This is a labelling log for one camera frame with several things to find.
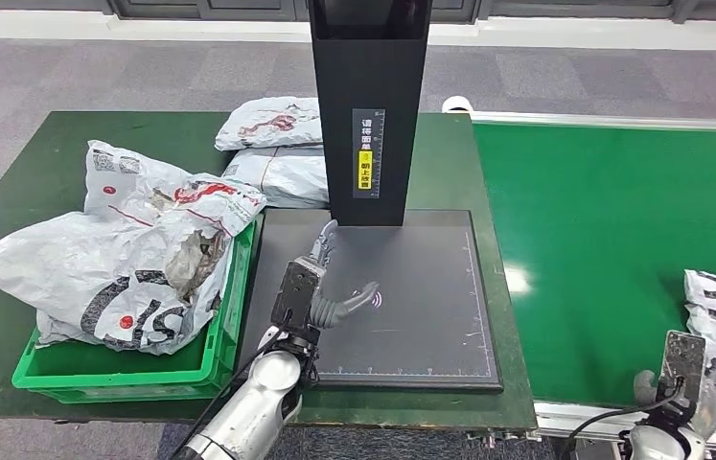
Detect grey parcel with brown seam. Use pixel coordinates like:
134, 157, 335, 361
222, 146, 332, 210

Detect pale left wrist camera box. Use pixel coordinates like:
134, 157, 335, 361
270, 257, 327, 332

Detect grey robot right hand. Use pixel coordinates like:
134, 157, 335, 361
632, 358, 716, 441

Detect green plastic crate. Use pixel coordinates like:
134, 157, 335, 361
12, 216, 259, 405

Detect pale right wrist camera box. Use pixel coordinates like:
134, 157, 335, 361
657, 330, 708, 411

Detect grey parcel with red print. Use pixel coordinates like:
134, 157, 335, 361
214, 96, 324, 152

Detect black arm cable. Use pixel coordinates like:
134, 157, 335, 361
560, 393, 682, 460
170, 323, 292, 460

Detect black scanning platform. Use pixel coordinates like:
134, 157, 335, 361
238, 209, 505, 393

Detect ruler label with yellow strip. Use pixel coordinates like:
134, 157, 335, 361
351, 108, 386, 200

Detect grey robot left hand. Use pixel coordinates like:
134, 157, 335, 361
309, 218, 381, 315

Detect white parcel with code patches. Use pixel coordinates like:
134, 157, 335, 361
0, 139, 268, 356

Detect green conveyor belt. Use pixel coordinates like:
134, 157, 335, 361
473, 122, 716, 421

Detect black inbound machine column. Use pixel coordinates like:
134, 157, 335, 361
306, 0, 433, 228

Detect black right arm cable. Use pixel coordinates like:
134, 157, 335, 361
560, 393, 682, 460

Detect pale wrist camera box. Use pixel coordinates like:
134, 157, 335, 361
270, 257, 327, 332
657, 330, 708, 411

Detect aluminium conveyor frame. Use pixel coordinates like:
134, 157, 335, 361
443, 95, 716, 453

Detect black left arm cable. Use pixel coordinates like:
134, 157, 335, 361
170, 323, 292, 460

